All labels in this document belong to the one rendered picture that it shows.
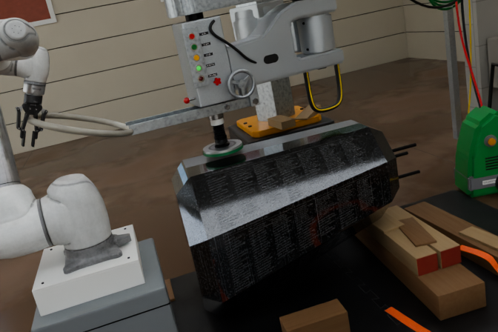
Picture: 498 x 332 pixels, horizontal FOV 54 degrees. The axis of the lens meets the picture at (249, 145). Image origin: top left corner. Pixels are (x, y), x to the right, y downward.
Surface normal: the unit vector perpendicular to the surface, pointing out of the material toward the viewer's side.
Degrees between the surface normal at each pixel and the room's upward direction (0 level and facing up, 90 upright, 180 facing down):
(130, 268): 90
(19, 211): 59
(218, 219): 45
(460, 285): 0
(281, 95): 90
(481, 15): 90
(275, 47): 90
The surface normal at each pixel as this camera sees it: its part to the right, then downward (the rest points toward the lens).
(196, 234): -0.63, -0.21
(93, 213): 0.72, 0.01
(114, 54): 0.28, 0.21
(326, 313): -0.19, -0.94
